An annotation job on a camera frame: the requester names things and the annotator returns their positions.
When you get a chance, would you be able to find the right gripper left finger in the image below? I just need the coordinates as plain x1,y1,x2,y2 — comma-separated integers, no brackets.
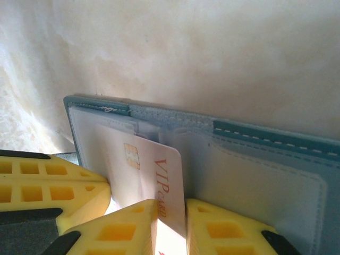
54,199,160,255

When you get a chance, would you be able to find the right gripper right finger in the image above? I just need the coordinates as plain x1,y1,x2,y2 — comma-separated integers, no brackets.
185,198,303,255

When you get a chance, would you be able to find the teal leather card holder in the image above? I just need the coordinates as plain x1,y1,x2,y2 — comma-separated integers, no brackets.
63,92,340,255

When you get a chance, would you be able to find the white VIP card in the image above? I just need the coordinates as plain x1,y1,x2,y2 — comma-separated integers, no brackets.
94,123,186,255

